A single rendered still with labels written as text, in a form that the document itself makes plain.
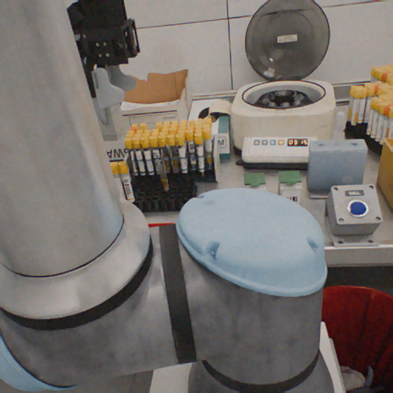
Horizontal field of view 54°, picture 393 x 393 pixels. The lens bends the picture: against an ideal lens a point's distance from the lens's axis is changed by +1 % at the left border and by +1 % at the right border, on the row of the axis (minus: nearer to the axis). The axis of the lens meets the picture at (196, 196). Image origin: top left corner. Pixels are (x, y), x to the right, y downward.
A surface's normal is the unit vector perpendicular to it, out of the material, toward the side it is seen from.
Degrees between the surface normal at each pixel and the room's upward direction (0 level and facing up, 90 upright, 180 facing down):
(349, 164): 90
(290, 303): 86
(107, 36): 90
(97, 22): 90
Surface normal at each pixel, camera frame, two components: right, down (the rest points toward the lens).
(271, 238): 0.02, -0.88
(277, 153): -0.20, -0.51
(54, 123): 0.74, 0.40
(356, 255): -0.07, 0.56
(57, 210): 0.52, 0.53
